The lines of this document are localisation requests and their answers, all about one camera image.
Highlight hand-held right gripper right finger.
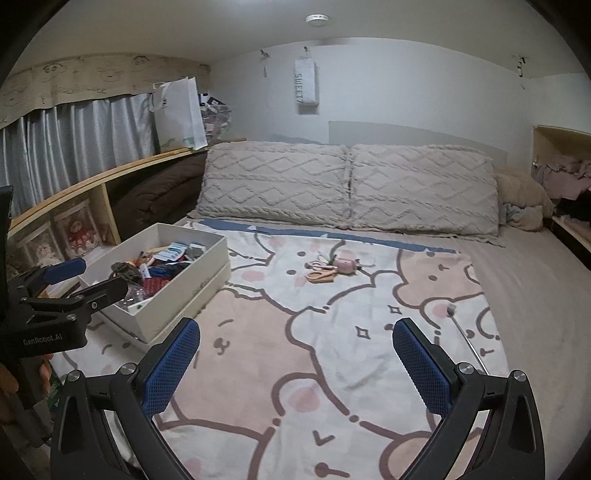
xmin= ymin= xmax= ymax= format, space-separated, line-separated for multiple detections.
xmin=392 ymin=318 xmax=548 ymax=480

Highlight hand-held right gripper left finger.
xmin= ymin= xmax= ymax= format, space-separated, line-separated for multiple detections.
xmin=48 ymin=318 xmax=201 ymax=480

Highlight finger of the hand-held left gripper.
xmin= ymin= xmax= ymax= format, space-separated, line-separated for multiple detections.
xmin=21 ymin=276 xmax=130 ymax=324
xmin=16 ymin=257 xmax=88 ymax=301

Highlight white cardboard box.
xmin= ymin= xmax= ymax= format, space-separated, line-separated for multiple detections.
xmin=78 ymin=222 xmax=230 ymax=344

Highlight person's left hand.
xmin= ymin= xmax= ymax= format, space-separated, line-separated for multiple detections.
xmin=0 ymin=359 xmax=52 ymax=409

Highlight brown scrunchie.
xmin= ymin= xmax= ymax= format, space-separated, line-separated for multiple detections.
xmin=111 ymin=261 xmax=144 ymax=280

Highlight thin metal stick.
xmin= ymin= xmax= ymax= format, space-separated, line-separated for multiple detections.
xmin=445 ymin=302 xmax=488 ymax=374

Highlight blue and white wipes packet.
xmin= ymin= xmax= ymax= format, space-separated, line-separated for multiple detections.
xmin=159 ymin=242 xmax=186 ymax=264

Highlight cartoon printed blanket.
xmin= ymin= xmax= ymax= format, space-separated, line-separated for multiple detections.
xmin=51 ymin=217 xmax=509 ymax=480

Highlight brown folded blanket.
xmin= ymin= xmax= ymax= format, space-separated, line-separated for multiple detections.
xmin=111 ymin=150 xmax=208 ymax=241

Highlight wooden shelf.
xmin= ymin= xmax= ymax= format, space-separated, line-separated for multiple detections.
xmin=7 ymin=136 xmax=247 ymax=278

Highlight grey curtain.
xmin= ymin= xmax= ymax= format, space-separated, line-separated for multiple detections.
xmin=0 ymin=92 xmax=160 ymax=217

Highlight peach plastic scissors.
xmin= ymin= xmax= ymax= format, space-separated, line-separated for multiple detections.
xmin=305 ymin=260 xmax=339 ymax=282

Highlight beige knitted pillow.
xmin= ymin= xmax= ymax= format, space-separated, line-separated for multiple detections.
xmin=187 ymin=142 xmax=354 ymax=229
xmin=346 ymin=143 xmax=506 ymax=247

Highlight light blue cloth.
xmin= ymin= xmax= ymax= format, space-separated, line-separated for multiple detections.
xmin=501 ymin=203 xmax=546 ymax=229

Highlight white tote bag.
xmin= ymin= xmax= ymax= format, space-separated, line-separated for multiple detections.
xmin=150 ymin=76 xmax=209 ymax=151

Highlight beige printed valance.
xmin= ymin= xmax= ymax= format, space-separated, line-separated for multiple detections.
xmin=0 ymin=53 xmax=213 ymax=130

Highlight cream plush toy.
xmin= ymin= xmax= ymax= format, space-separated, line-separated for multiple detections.
xmin=496 ymin=166 xmax=555 ymax=232

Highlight clear bag of trinkets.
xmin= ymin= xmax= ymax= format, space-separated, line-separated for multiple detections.
xmin=198 ymin=92 xmax=236 ymax=144

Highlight grey headboard panel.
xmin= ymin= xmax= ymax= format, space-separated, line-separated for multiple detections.
xmin=328 ymin=121 xmax=509 ymax=162

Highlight pile of pink clothes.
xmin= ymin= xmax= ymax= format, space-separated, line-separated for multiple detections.
xmin=533 ymin=154 xmax=591 ymax=199

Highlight open closet with clothes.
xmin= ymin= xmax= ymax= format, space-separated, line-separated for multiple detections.
xmin=531 ymin=124 xmax=591 ymax=273

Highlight white hanging sweet sign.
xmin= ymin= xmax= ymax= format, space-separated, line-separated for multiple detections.
xmin=293 ymin=58 xmax=319 ymax=115

